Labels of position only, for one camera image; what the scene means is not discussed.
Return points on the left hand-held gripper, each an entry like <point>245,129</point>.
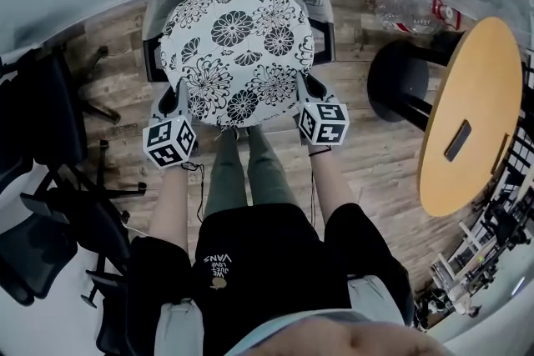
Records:
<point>169,141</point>

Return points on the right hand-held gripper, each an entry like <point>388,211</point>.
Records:
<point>323,123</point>

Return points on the black white floral round cushion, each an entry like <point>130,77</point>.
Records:
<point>238,50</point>

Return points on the person's left forearm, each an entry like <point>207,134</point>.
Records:
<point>169,208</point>

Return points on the person's right forearm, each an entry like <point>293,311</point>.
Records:
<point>331,183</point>

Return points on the black wrist band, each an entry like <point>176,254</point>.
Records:
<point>320,152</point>

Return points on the black table base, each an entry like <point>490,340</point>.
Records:
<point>396,79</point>

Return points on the person's right leg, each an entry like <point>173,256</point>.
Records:
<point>269,171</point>

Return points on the person's leg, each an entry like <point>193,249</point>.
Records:
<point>269,171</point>
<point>227,179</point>

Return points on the person's left leg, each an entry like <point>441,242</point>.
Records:
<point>227,179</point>

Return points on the clear plastic bottle red label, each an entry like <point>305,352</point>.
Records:
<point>413,10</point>

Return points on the black smartphone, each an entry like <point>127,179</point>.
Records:
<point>457,141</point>

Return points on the round wooden table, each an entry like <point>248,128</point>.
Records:
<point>475,96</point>

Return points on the person's black t-shirt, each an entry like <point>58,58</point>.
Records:
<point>271,262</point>

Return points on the thin black bar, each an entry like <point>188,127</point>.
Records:
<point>500,154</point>

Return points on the person's head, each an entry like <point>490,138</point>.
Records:
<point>354,342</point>

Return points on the white metal frame rack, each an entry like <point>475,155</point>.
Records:
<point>459,275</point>

